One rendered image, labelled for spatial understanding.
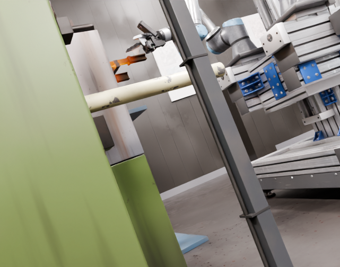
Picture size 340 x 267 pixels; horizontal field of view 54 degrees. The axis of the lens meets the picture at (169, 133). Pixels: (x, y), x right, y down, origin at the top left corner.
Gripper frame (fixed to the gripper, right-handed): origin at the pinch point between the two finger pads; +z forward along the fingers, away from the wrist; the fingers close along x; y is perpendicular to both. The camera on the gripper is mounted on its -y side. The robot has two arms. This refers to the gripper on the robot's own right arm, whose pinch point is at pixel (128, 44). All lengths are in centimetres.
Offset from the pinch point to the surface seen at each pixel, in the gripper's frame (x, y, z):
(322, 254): -76, 105, 15
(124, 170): -53, 56, 49
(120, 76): 22.4, 8.0, 3.3
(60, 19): -81, 18, 53
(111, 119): -53, 40, 45
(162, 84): -76, 40, 34
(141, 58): -3.1, 10.3, -1.3
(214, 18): 181, -57, -219
